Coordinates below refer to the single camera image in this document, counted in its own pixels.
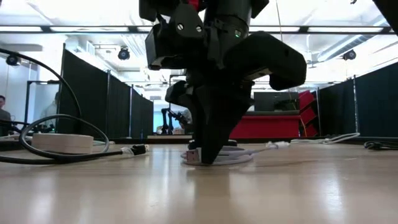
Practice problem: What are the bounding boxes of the black monitor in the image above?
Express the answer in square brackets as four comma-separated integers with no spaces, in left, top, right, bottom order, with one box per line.
[254,90,300,113]

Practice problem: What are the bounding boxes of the thin hanging cable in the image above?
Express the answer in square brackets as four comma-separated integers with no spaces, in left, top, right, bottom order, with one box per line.
[275,0,282,34]

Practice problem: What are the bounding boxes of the black ceiling spotlight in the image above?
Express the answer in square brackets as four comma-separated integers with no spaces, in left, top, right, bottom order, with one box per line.
[117,45,131,62]
[6,54,21,67]
[343,49,358,62]

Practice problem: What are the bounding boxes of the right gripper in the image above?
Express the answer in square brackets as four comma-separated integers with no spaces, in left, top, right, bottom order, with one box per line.
[164,30,308,165]

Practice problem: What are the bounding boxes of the dark thick USB cable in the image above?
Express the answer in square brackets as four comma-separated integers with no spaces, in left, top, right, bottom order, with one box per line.
[0,46,150,166]

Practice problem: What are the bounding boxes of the light wood desk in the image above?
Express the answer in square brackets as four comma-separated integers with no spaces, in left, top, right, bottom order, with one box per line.
[147,134,193,140]

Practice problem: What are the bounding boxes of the person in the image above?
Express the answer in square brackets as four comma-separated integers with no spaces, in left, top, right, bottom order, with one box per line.
[0,95,12,138]
[40,91,60,128]
[182,108,194,133]

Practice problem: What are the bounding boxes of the red stacked shelf bins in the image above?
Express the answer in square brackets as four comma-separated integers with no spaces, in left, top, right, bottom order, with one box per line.
[298,90,320,139]

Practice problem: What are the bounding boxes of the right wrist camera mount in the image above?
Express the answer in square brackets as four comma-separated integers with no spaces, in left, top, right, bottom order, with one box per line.
[145,2,206,71]

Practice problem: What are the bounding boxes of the black partition panel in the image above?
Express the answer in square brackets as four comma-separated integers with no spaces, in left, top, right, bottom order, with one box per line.
[57,43,155,140]
[317,62,398,138]

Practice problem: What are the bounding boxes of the red storage bin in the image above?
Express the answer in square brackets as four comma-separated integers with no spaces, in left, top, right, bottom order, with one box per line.
[229,115,302,139]

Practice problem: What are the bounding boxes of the white braided USB cable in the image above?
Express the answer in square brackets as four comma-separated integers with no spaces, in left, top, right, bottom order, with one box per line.
[181,141,290,167]

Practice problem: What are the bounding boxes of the white power strip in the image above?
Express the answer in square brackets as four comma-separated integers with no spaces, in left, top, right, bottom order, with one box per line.
[30,133,95,156]

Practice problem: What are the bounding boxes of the black cable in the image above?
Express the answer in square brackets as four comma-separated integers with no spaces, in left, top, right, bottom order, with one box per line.
[363,141,398,152]

